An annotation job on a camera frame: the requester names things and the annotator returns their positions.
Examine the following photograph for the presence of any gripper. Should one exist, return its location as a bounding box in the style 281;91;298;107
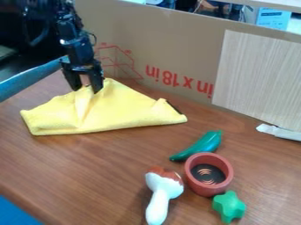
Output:
58;32;106;94

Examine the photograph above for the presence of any yellow cloth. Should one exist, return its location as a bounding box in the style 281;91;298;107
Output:
18;77;188;136

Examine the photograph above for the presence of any cardboard box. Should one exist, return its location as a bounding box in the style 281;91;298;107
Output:
72;0;301;106

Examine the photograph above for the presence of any green toy pepper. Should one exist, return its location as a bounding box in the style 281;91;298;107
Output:
168;129;224;163

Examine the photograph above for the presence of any toy mushroom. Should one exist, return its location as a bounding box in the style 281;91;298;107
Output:
143;166;187;225

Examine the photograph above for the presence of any red toy pot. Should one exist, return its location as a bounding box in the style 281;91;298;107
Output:
183;152;236;198

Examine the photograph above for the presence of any light wooden board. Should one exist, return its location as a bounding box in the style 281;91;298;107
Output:
210;29;301;133

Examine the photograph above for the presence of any green toy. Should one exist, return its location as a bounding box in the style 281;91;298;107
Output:
211;190;248;225

